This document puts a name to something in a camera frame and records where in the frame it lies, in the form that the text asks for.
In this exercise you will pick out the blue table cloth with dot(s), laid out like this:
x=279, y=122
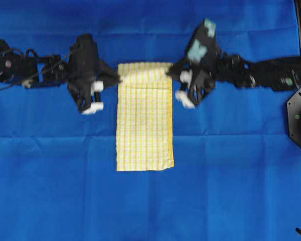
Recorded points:
x=236, y=173

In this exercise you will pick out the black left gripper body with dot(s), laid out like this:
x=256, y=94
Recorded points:
x=83, y=66

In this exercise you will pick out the yellow checked towel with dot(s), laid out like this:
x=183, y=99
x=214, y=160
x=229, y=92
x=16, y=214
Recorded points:
x=144, y=131

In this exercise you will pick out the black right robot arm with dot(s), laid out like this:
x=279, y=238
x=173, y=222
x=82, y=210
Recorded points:
x=279, y=74

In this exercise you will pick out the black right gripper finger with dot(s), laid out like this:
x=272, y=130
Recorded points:
x=175, y=70

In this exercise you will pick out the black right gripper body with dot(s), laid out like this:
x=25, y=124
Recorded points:
x=202, y=53

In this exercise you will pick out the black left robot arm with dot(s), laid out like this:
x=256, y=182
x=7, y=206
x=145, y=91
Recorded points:
x=30, y=71

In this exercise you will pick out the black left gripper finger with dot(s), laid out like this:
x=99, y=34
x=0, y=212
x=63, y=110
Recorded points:
x=108, y=75

